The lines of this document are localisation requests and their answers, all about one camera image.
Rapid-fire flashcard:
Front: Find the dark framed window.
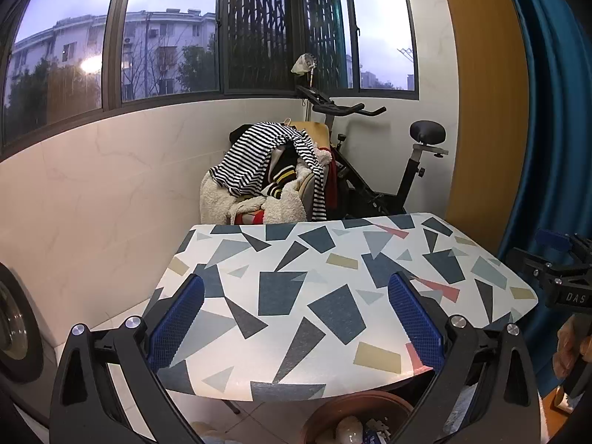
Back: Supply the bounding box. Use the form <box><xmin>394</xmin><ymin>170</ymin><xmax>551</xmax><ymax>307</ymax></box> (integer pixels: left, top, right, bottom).
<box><xmin>0</xmin><ymin>0</ymin><xmax>297</xmax><ymax>158</ymax></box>
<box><xmin>296</xmin><ymin>0</ymin><xmax>419</xmax><ymax>101</ymax></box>

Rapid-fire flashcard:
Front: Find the red garment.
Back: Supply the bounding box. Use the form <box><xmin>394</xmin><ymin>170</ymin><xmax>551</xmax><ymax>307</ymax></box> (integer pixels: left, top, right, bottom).
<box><xmin>326</xmin><ymin>148</ymin><xmax>341</xmax><ymax>209</ymax></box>

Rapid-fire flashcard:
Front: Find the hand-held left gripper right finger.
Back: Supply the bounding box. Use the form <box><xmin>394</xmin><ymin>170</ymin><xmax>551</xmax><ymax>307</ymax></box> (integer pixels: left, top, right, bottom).
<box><xmin>387</xmin><ymin>272</ymin><xmax>542</xmax><ymax>444</ymax></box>

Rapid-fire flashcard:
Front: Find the white plastic bag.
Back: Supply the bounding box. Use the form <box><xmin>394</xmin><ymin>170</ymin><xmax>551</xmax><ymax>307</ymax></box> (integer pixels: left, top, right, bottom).
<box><xmin>290</xmin><ymin>53</ymin><xmax>317</xmax><ymax>75</ymax></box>

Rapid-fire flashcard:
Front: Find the geometric patterned table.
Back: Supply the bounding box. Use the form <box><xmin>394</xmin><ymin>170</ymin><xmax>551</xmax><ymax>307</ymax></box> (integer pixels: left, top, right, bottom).
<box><xmin>143</xmin><ymin>213</ymin><xmax>539</xmax><ymax>402</ymax></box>

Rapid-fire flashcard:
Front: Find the black yellow striped garment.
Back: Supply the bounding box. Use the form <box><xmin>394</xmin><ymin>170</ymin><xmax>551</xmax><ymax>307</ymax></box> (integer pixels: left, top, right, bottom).
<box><xmin>261</xmin><ymin>145</ymin><xmax>301</xmax><ymax>199</ymax></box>

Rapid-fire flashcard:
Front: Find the white fleece blanket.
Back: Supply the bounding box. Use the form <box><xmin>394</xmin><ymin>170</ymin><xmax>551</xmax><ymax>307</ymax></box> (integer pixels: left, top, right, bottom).
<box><xmin>200</xmin><ymin>166</ymin><xmax>308</xmax><ymax>226</ymax></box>

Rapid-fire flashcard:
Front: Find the blue curtain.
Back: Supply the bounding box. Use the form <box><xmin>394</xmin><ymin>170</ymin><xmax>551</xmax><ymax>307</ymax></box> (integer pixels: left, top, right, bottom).
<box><xmin>495</xmin><ymin>0</ymin><xmax>592</xmax><ymax>389</ymax></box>

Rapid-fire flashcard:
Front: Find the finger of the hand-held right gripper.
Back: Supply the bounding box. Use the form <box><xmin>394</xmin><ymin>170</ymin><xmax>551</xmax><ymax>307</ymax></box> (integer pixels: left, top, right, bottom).
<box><xmin>535</xmin><ymin>228</ymin><xmax>592</xmax><ymax>264</ymax></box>
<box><xmin>505</xmin><ymin>248</ymin><xmax>592</xmax><ymax>284</ymax></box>

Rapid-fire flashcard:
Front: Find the yellow wooden panel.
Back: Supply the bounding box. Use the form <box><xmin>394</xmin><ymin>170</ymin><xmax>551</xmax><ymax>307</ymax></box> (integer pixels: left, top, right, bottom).
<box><xmin>437</xmin><ymin>0</ymin><xmax>530</xmax><ymax>255</ymax></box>

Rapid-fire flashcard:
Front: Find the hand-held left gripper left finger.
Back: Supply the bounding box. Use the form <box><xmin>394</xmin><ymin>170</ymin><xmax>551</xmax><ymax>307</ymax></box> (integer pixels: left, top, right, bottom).
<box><xmin>48</xmin><ymin>274</ymin><xmax>206</xmax><ymax>444</ymax></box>

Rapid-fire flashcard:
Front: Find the black exercise bike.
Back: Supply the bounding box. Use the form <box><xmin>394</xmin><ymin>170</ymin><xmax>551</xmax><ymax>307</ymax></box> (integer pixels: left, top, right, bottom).
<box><xmin>296</xmin><ymin>85</ymin><xmax>449</xmax><ymax>220</ymax></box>

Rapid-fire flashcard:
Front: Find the yellow wooden chair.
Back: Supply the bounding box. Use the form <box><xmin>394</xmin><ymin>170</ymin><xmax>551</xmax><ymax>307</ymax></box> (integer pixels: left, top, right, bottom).
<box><xmin>289</xmin><ymin>121</ymin><xmax>332</xmax><ymax>149</ymax></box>

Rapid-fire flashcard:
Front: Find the striped shirt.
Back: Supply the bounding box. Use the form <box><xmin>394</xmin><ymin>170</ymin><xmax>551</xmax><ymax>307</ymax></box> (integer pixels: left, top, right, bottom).
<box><xmin>209</xmin><ymin>121</ymin><xmax>333</xmax><ymax>222</ymax></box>

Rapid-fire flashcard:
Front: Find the brown trash bin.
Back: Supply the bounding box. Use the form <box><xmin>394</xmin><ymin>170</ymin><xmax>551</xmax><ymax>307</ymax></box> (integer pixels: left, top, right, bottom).
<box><xmin>300</xmin><ymin>391</ymin><xmax>414</xmax><ymax>444</ymax></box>

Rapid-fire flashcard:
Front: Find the person's right hand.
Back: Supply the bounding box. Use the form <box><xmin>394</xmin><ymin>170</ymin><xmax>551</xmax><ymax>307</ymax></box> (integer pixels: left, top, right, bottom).
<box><xmin>554</xmin><ymin>317</ymin><xmax>592</xmax><ymax>380</ymax></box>

